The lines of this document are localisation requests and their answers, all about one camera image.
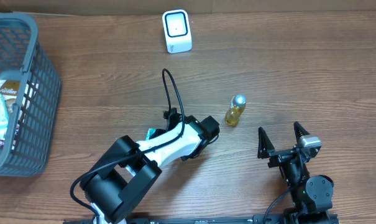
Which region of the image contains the yellow dish soap bottle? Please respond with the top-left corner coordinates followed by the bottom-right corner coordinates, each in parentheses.
top-left (225, 95), bottom-right (246, 126)

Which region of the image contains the white barcode scanner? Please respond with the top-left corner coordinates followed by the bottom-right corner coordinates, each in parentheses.
top-left (162, 9), bottom-right (193, 54)

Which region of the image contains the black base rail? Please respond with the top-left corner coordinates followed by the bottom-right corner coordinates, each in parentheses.
top-left (63, 215), bottom-right (340, 224)

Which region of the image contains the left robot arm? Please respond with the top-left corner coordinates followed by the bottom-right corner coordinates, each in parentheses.
top-left (80, 108), bottom-right (220, 223)

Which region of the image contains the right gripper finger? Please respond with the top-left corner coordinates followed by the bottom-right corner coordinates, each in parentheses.
top-left (293, 121), bottom-right (310, 143)
top-left (257, 127), bottom-right (275, 159)

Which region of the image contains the brown snack packet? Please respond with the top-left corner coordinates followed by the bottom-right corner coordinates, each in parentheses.
top-left (0, 80), bottom-right (20, 106)

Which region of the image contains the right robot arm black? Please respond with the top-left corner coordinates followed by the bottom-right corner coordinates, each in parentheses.
top-left (257, 121), bottom-right (339, 224)

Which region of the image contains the grey plastic shopping basket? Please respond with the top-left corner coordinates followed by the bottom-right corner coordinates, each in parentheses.
top-left (0, 12), bottom-right (62, 177)

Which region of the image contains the small teal white box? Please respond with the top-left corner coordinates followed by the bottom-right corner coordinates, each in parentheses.
top-left (145, 128), bottom-right (157, 141)

